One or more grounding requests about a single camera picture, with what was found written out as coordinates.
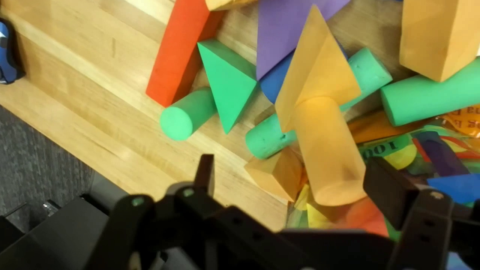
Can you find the green triangular foam block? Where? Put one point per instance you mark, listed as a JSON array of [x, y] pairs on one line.
[[227, 84]]

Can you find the blue foam block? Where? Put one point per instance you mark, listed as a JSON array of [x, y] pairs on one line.
[[278, 80]]

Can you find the yellow wedge foam block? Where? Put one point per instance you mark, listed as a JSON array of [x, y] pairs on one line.
[[280, 174]]

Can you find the green foam cylinder block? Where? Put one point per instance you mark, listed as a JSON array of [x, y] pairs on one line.
[[182, 120]]

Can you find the yellow foam cylinder block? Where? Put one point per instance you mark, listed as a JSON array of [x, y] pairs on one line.
[[331, 155]]

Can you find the yellow triangular foam block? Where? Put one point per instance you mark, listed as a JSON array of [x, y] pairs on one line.
[[316, 65]]

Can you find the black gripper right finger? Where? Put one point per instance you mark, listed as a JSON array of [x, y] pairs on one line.
[[425, 225]]

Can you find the dark water bottle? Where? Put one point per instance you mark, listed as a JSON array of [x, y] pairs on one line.
[[10, 54]]

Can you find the red long foam block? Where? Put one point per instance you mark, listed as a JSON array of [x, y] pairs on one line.
[[181, 50]]

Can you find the purple triangular foam block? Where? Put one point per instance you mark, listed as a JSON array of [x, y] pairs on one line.
[[286, 30]]

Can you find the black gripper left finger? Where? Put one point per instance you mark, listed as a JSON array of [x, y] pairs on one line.
[[151, 234]]

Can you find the thick green foam cylinder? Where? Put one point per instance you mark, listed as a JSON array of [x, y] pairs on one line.
[[430, 98]]

